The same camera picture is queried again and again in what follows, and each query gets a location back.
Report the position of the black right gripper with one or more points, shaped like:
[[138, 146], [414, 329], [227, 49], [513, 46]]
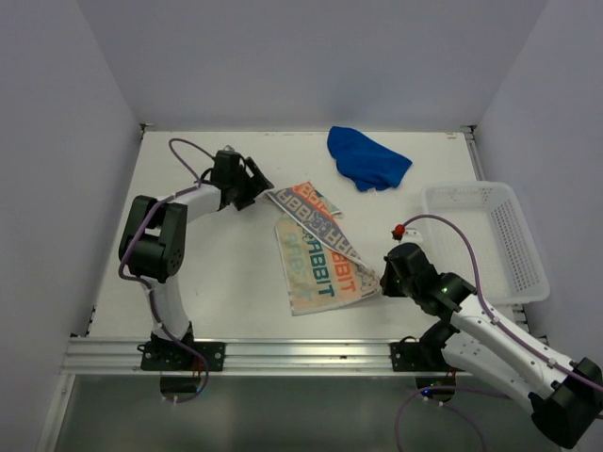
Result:
[[387, 287]]

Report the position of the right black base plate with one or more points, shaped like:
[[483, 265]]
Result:
[[411, 355]]

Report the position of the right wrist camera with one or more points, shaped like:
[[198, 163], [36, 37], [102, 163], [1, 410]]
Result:
[[403, 233]]

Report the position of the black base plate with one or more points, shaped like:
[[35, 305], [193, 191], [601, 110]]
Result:
[[411, 355], [164, 355]]

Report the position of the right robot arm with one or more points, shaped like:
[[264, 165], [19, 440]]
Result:
[[562, 396]]

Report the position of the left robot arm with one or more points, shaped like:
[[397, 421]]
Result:
[[153, 243]]

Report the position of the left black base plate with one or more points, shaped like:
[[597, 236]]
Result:
[[164, 355]]

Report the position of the rabbit print towel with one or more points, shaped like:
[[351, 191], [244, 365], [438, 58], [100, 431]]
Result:
[[323, 270]]

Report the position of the blue towel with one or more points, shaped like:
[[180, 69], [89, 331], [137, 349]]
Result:
[[367, 163]]

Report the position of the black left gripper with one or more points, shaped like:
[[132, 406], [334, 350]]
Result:
[[255, 185]]

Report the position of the white plastic basket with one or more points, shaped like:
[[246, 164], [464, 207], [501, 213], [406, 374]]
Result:
[[491, 218]]

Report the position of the aluminium mounting rail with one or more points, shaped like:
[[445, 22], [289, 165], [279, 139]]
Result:
[[239, 357]]

